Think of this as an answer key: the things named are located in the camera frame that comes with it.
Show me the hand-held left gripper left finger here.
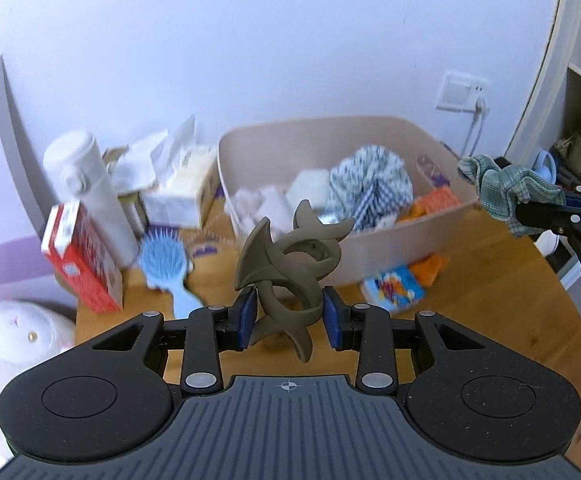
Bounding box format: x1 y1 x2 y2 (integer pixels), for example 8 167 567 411
93 290 259 396

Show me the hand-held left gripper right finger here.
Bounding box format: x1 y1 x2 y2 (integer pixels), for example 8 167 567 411
322 286 496 394

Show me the green checked cloth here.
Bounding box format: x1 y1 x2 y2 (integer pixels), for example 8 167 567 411
458 155 566 238

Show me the brown spiral plastic toy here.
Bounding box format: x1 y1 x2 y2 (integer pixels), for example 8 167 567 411
234 200 356 363

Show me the beige plastic basket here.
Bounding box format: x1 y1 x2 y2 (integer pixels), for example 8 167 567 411
217 115 481 286

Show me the wooden desktop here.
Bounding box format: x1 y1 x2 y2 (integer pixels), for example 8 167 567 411
75 170 581 471

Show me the olive crumpled cloth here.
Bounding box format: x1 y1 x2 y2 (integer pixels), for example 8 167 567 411
551 132 581 181

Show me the light blue item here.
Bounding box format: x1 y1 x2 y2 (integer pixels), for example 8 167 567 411
535 150 559 182

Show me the colourful snack packet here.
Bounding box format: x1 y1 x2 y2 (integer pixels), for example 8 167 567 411
361 265 426 318

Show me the blue hairbrush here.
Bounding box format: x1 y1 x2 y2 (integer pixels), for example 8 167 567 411
139 226 206 318

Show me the orange soft item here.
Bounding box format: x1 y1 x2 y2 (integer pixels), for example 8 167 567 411
405 252 451 286

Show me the orange cloth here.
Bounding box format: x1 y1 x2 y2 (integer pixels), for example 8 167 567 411
398 187 461 223

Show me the beige shelf unit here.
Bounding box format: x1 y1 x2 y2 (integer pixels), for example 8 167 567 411
503 0 581 291

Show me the white fluffy cloth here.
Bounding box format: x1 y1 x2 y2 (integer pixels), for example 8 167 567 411
224 185 291 236

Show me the white tissue pack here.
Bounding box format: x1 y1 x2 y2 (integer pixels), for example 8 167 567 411
110 115 218 231

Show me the blue floral cloth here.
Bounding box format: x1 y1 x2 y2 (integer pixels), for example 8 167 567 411
328 144 415 231

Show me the brown tissue box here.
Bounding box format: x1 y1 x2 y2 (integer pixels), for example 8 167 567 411
101 146 147 236

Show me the red printed box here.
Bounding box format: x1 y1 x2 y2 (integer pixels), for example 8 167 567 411
40 199 125 315

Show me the white thermos bottle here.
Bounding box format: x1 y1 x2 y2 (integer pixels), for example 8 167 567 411
43 130 138 268

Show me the white plush toy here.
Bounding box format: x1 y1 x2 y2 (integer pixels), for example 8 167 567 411
0 300 76 461

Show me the grey headboard panel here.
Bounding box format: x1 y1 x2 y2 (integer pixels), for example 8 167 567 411
0 55 54 241

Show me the white plug cable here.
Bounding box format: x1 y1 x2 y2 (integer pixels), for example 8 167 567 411
461 97 489 158

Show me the white wall socket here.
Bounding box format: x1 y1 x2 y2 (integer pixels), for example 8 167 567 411
437 71 491 113

